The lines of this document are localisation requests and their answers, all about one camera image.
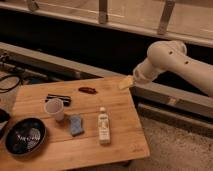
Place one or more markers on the white paper cup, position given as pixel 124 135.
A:
pixel 55 108

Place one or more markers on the black frying pan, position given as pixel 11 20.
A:
pixel 25 136

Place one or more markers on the metal bracket right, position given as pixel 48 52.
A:
pixel 165 17

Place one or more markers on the metal bracket middle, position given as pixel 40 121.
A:
pixel 103 11

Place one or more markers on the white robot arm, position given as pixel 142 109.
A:
pixel 171 56

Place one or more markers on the black object at left edge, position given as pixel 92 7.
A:
pixel 4 119

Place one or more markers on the white gripper wrist block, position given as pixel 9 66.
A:
pixel 144 72

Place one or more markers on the metal bracket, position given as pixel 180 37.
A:
pixel 32 5
pixel 103 11
pixel 165 17

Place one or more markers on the metal bracket left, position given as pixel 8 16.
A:
pixel 32 5

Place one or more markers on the blue sponge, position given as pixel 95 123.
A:
pixel 76 127

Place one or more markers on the wooden table board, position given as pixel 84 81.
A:
pixel 60 150

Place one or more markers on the dark red small object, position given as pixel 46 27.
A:
pixel 88 90

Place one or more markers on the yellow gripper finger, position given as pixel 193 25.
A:
pixel 127 82

